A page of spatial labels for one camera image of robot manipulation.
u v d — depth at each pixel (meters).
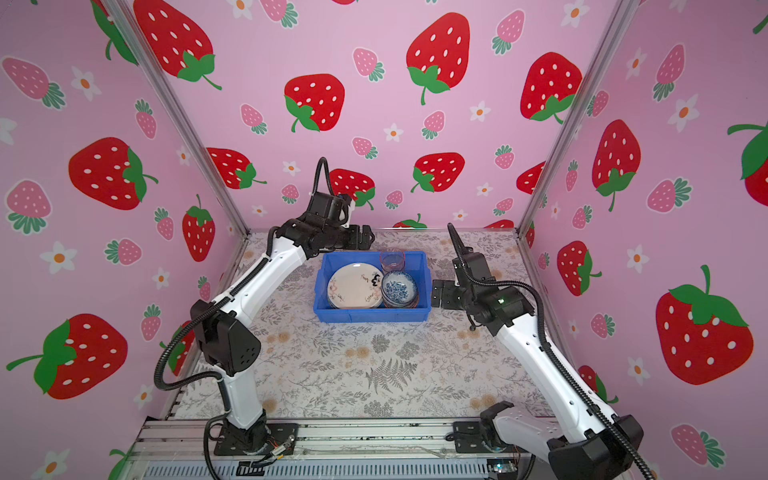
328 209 0.65
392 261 1.01
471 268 0.54
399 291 0.93
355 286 1.01
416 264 1.07
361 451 0.73
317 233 0.61
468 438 0.74
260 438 0.67
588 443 0.37
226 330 0.46
